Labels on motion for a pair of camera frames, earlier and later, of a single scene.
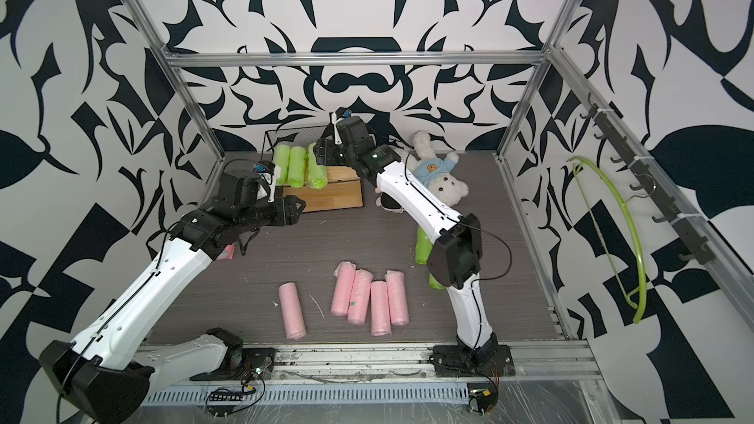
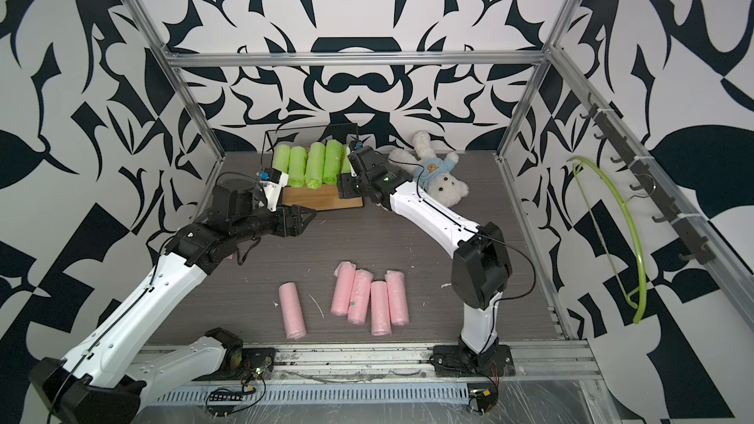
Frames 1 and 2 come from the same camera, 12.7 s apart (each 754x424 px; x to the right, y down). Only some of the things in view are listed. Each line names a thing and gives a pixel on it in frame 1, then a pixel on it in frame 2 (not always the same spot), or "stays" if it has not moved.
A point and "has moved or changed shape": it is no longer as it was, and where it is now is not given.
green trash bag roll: [317, 173] stays
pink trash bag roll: [344, 276] stays
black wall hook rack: [648, 185] stays
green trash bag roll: [423, 246] has moved or changed shape
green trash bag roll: [282, 154] stays
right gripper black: [326, 149] -> [346, 185]
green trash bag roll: [434, 284] has moved or changed shape
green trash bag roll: [297, 165] stays
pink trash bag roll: [293, 316] stays
